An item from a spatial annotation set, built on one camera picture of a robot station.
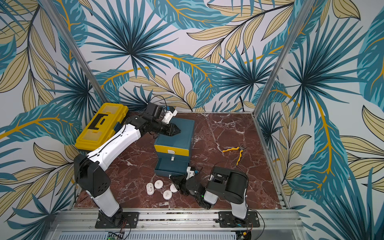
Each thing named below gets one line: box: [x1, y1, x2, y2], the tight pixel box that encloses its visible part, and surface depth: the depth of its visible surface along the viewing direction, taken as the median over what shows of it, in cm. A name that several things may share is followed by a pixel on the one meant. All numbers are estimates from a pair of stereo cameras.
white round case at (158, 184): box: [154, 179, 164, 190], surface depth 85 cm
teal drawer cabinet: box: [154, 118, 196, 176], surface depth 80 cm
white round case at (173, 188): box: [170, 183, 178, 193], surface depth 83 cm
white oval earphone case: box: [146, 182, 155, 196], surface depth 83 cm
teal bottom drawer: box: [154, 157, 190, 177], surface depth 88 cm
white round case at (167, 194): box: [162, 189, 173, 200], surface depth 81 cm
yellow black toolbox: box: [75, 102, 129, 151], surface depth 91 cm
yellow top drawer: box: [154, 145, 190, 157], surface depth 78 cm
